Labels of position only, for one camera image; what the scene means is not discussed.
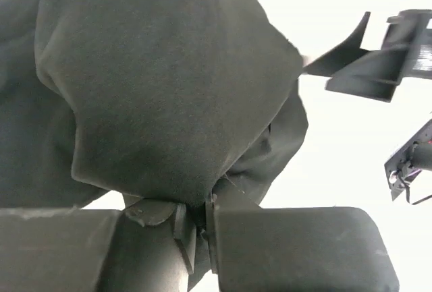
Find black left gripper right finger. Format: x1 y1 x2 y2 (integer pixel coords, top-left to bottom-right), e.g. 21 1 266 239
206 189 400 292

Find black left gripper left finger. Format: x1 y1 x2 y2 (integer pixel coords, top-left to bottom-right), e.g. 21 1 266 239
1 200 196 292

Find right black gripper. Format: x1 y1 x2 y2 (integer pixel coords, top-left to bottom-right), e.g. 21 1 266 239
304 9 431 103

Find black trousers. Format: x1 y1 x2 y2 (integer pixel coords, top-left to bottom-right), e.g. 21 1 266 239
1 0 308 214

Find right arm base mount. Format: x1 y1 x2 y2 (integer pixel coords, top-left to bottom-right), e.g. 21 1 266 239
384 119 431 206

